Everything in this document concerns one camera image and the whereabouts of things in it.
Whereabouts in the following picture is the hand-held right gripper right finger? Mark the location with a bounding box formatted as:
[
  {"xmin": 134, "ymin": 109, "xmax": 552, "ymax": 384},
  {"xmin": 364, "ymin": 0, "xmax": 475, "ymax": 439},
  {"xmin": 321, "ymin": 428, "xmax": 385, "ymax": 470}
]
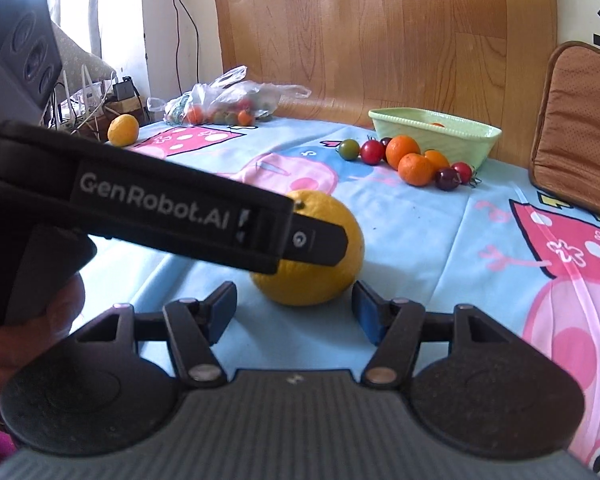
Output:
[{"xmin": 351, "ymin": 280, "xmax": 523, "ymax": 389}]

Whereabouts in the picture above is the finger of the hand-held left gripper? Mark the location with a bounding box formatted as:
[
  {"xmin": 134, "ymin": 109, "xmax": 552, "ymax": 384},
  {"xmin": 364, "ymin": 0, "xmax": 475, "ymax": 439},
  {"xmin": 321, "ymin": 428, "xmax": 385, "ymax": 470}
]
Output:
[{"xmin": 279, "ymin": 201, "xmax": 352, "ymax": 268}]

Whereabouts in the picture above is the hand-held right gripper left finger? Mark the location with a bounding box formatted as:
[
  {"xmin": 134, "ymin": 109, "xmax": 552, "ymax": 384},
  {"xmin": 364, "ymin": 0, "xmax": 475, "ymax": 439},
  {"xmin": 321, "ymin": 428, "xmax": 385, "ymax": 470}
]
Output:
[{"xmin": 75, "ymin": 281, "xmax": 238, "ymax": 387}]

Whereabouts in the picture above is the large yellow citrus fruit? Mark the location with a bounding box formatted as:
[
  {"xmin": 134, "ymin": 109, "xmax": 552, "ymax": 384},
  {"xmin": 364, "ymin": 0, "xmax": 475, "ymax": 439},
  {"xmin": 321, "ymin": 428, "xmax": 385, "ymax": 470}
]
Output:
[{"xmin": 250, "ymin": 190, "xmax": 366, "ymax": 307}]

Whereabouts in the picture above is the large orange mandarin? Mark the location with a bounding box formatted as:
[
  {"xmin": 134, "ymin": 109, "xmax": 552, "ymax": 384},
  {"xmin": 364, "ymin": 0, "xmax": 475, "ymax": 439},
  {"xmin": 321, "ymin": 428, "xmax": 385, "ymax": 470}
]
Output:
[{"xmin": 385, "ymin": 135, "xmax": 422, "ymax": 171}]

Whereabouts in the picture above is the dark red cherry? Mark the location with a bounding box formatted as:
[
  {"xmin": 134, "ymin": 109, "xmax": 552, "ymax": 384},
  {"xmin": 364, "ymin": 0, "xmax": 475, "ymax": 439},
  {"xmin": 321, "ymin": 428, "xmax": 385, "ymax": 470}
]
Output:
[{"xmin": 434, "ymin": 167, "xmax": 460, "ymax": 192}]

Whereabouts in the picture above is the light green plastic basket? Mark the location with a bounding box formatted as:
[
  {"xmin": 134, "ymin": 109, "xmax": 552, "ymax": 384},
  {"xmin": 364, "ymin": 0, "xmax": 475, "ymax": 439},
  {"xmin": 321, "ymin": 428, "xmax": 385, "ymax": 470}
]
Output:
[{"xmin": 368, "ymin": 108, "xmax": 503, "ymax": 170}]

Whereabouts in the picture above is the red cherry tomato with calyx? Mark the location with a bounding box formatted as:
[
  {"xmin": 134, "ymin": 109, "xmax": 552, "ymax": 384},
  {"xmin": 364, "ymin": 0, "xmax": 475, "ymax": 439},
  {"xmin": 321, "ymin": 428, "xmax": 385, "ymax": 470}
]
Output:
[{"xmin": 451, "ymin": 161, "xmax": 482, "ymax": 187}]

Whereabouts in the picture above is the person's left hand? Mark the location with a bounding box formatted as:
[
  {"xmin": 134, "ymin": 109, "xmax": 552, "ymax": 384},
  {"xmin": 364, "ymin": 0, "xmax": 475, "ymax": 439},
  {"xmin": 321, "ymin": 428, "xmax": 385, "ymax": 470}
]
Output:
[{"xmin": 0, "ymin": 274, "xmax": 87, "ymax": 407}]

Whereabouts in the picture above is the small yellow citrus fruit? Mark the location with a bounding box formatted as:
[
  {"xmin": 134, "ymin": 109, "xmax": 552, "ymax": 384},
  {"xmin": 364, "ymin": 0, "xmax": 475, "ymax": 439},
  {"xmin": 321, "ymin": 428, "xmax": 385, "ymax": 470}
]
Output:
[{"xmin": 107, "ymin": 114, "xmax": 140, "ymax": 148}]

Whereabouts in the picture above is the cartoon pig printed blanket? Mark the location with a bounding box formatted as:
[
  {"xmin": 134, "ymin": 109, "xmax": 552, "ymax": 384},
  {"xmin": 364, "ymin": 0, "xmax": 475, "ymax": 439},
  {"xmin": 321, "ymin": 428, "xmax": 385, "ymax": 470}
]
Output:
[{"xmin": 77, "ymin": 112, "xmax": 600, "ymax": 480}]

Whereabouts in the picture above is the round red cherry tomato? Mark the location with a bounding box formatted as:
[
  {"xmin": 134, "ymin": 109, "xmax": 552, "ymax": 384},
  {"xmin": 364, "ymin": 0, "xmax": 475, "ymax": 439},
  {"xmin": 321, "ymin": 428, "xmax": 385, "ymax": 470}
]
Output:
[{"xmin": 360, "ymin": 139, "xmax": 386, "ymax": 166}]

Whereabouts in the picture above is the black power adapter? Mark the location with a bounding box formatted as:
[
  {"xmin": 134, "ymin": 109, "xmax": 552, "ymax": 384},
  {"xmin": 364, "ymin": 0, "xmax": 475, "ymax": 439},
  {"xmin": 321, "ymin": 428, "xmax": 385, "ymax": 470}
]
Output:
[{"xmin": 112, "ymin": 76, "xmax": 141, "ymax": 104}]

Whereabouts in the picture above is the medium orange mandarin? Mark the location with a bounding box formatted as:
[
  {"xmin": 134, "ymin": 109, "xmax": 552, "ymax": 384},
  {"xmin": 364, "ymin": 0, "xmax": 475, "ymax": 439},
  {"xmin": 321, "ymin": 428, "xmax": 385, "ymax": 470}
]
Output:
[{"xmin": 397, "ymin": 153, "xmax": 437, "ymax": 188}]

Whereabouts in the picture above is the white router with antennas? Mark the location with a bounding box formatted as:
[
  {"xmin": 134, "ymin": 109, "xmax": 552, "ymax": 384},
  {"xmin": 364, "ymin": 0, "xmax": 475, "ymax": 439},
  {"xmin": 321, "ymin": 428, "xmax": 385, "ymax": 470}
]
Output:
[{"xmin": 50, "ymin": 66, "xmax": 112, "ymax": 128}]

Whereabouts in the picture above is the clear plastic bag of tomatoes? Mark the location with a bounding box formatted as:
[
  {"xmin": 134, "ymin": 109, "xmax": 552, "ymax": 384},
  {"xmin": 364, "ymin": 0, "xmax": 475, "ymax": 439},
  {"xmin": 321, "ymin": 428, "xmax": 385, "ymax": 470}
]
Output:
[{"xmin": 147, "ymin": 65, "xmax": 312, "ymax": 127}]

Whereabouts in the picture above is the small orange kumquat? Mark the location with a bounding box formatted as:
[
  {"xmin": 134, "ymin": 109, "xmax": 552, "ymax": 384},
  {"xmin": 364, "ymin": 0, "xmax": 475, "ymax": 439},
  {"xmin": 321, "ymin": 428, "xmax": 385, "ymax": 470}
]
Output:
[{"xmin": 424, "ymin": 149, "xmax": 451, "ymax": 171}]

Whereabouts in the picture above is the floral patterned pillow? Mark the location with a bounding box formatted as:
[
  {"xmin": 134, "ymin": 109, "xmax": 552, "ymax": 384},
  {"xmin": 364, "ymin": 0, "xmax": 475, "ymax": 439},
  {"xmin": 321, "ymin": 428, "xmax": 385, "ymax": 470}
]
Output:
[{"xmin": 49, "ymin": 21, "xmax": 117, "ymax": 92}]

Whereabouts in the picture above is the wood pattern vinyl sheet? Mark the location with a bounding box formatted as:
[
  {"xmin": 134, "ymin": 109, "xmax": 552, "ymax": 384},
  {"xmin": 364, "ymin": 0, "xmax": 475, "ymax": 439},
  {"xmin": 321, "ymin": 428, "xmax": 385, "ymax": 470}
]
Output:
[{"xmin": 209, "ymin": 0, "xmax": 557, "ymax": 127}]

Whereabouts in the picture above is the brown seat cushion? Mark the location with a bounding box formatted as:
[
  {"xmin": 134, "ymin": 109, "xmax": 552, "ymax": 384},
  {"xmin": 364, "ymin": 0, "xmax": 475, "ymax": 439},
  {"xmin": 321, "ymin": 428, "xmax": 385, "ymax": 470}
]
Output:
[{"xmin": 528, "ymin": 41, "xmax": 600, "ymax": 225}]

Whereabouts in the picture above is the black wall cable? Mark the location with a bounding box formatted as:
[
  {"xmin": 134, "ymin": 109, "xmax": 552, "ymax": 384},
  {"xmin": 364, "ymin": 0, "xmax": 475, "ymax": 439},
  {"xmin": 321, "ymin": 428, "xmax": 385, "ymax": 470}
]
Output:
[{"xmin": 164, "ymin": 0, "xmax": 201, "ymax": 92}]

